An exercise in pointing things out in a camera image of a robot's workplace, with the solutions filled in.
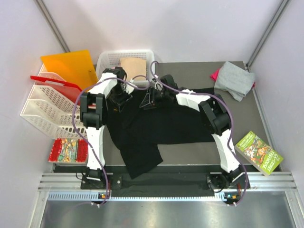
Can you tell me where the white slotted cable duct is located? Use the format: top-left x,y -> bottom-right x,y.
47,191 -> 240,202

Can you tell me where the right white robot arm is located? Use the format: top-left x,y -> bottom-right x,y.
146,74 -> 249,190

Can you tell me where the white file rack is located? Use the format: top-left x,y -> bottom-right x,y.
20,66 -> 86,139

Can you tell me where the tan folded t shirt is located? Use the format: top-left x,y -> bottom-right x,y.
120,57 -> 147,81

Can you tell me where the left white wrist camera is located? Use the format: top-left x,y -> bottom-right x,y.
125,80 -> 138,94

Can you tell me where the folded grey t shirt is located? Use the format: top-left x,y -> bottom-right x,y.
214,62 -> 256,102

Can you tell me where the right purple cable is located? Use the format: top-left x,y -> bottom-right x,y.
151,60 -> 249,206

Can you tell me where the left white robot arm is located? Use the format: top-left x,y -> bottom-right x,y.
79,66 -> 132,190

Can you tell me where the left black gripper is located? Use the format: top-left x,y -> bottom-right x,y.
108,84 -> 132,112

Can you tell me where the green book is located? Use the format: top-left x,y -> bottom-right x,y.
235,131 -> 284,176

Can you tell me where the red plastic folder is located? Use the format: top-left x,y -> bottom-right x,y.
30,76 -> 82,103

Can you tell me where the purple cable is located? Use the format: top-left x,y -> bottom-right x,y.
151,60 -> 249,206
72,75 -> 151,206

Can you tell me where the folded pink t shirt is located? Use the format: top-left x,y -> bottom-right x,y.
210,68 -> 220,81

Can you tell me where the orange plastic folder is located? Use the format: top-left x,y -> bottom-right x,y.
40,50 -> 98,90

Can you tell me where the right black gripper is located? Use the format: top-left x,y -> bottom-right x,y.
140,87 -> 169,111

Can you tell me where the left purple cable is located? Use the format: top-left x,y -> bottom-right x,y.
72,75 -> 151,206

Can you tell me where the red comic book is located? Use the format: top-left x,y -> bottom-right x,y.
48,138 -> 88,165

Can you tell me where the white plastic basket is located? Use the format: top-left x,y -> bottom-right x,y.
95,50 -> 155,87

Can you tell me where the black t shirt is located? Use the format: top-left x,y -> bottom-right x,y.
106,90 -> 214,179

